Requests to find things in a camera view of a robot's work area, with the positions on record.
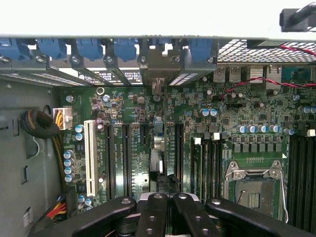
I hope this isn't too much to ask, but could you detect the long black expansion slot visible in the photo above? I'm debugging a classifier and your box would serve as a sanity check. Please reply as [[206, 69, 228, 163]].
[[174, 122, 185, 186], [104, 122, 116, 198], [121, 123, 133, 198]]

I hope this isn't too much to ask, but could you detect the CPU socket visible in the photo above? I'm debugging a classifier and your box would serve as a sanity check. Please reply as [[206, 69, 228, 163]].
[[224, 159, 290, 224]]

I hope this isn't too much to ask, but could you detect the short black expansion slot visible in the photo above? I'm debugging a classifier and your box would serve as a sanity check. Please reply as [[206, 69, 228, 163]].
[[140, 123, 149, 147]]

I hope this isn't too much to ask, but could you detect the white expansion slot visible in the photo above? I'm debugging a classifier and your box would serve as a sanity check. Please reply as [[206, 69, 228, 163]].
[[83, 119, 99, 197]]

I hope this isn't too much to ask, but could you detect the metal locking lever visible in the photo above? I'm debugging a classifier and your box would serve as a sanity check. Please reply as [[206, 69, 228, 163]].
[[280, 167, 290, 224]]

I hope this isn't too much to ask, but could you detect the green motherboard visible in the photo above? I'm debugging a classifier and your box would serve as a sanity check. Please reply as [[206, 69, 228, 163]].
[[59, 81, 316, 237]]

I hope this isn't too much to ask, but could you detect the open black PC case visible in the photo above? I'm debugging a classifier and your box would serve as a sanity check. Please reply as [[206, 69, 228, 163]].
[[0, 34, 316, 237]]

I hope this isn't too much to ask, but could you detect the blue card retention clip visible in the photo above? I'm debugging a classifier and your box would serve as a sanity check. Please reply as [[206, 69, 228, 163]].
[[0, 38, 26, 61], [75, 38, 104, 62], [113, 38, 138, 63], [189, 38, 213, 63], [37, 38, 68, 60]]

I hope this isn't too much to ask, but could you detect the red yellow black wire bundle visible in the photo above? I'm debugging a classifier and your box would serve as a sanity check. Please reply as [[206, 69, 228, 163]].
[[46, 194, 68, 221]]

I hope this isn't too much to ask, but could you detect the black sleeved power cable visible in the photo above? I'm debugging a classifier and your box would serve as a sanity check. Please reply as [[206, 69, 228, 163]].
[[20, 107, 74, 191]]

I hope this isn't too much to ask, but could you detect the red black twisted wire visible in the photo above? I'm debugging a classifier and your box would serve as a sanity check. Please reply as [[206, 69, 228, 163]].
[[279, 44, 316, 58], [219, 76, 316, 100]]

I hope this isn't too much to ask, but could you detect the black block with cable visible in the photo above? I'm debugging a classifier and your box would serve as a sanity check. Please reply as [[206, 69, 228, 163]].
[[279, 1, 316, 33]]

